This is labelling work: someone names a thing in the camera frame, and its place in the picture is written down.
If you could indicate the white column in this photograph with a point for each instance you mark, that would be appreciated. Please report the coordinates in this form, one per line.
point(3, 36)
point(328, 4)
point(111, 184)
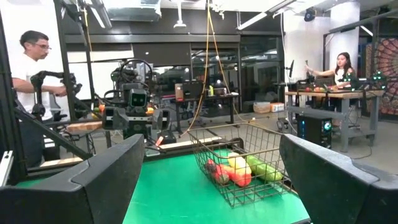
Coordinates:
point(343, 31)

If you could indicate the black computer tower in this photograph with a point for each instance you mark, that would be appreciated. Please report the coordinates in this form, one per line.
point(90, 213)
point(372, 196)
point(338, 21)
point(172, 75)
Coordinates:
point(314, 130)

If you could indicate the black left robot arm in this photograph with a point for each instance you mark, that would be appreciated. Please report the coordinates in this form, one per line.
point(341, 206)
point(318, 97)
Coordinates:
point(138, 98)

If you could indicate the mandala wall tapestry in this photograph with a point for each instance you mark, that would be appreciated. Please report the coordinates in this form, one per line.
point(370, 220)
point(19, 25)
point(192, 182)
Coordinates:
point(388, 68)

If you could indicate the black desk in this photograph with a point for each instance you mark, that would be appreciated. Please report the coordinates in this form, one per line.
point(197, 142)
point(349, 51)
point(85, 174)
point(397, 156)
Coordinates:
point(205, 98)

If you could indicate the black round ceiling speaker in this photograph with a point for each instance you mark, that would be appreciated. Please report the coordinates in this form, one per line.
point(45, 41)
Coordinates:
point(309, 14)

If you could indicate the black diagonal frame strut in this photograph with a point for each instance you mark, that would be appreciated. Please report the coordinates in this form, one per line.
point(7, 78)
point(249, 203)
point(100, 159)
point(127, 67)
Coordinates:
point(53, 133)

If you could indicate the cardboard box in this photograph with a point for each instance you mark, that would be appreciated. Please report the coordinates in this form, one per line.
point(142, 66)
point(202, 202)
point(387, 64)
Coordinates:
point(261, 108)

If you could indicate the white orange box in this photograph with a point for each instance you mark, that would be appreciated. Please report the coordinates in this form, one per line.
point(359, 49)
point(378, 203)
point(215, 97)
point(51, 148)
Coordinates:
point(277, 107)

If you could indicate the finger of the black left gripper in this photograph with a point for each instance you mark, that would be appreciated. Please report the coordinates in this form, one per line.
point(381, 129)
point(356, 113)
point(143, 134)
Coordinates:
point(119, 118)
point(159, 119)

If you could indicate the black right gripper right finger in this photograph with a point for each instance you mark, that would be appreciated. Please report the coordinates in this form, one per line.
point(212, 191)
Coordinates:
point(335, 193)

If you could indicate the black rig frame post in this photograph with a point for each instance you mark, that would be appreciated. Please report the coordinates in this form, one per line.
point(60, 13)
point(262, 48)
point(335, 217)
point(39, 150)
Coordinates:
point(63, 56)

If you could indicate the wooden table grey legs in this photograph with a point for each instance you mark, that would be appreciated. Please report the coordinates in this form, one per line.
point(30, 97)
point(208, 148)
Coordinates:
point(342, 95)

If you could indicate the yellow corn cob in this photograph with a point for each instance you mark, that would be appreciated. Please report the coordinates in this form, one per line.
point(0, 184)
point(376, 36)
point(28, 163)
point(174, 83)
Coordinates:
point(239, 163)

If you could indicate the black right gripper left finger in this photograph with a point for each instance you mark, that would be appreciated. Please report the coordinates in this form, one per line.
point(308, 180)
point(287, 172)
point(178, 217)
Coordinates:
point(109, 186)

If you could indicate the small red vegetable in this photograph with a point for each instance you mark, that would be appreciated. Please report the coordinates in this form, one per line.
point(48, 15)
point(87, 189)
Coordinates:
point(211, 165)

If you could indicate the person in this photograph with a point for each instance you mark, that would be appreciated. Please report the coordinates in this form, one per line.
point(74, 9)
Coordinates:
point(342, 67)
point(28, 71)

